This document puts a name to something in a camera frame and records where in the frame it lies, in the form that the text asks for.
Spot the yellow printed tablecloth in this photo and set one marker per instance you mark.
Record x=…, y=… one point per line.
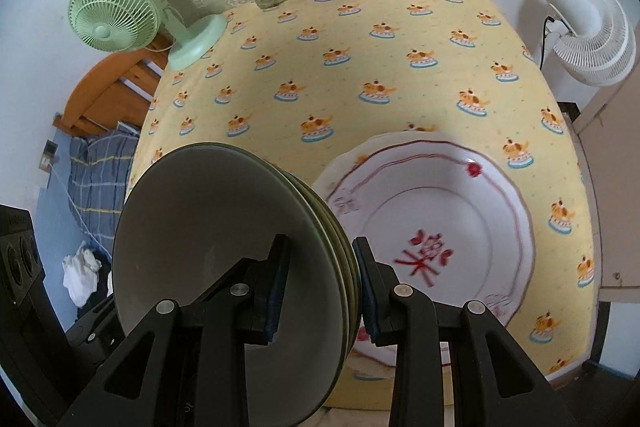
x=350, y=82

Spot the beige door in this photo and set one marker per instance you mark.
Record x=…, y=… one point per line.
x=615, y=182

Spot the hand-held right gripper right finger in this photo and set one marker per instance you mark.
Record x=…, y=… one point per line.
x=369, y=302

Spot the wall socket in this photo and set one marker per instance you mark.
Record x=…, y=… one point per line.
x=48, y=154

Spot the light blue bed sheet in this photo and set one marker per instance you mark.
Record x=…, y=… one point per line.
x=55, y=227

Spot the white crumpled cloth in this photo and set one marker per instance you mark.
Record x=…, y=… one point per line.
x=80, y=272

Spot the blue plaid pillow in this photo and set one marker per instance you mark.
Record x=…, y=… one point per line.
x=100, y=177

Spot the green desk fan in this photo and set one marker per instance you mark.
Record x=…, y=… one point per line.
x=110, y=12

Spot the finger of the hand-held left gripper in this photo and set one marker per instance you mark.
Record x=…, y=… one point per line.
x=95, y=329

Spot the white desk fan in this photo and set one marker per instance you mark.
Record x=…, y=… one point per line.
x=595, y=37

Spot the white plate with red pattern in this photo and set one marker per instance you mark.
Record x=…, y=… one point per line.
x=450, y=217

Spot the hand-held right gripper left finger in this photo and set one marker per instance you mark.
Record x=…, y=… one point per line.
x=277, y=297

